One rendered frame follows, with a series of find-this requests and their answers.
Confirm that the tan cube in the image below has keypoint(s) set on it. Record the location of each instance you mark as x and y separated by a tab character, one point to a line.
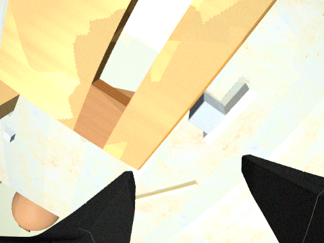
8	99

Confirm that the grey cube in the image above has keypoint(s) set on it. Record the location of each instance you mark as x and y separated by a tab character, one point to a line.
207	113

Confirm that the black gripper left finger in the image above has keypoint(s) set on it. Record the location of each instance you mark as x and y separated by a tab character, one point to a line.
106	218

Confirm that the small white block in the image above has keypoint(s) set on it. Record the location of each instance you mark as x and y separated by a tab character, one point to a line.
9	134

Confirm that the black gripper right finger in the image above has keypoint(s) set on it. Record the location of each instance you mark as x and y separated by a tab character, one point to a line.
292	201

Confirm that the long rectangular box with slot in top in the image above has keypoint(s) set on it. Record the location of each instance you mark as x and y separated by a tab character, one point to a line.
121	73

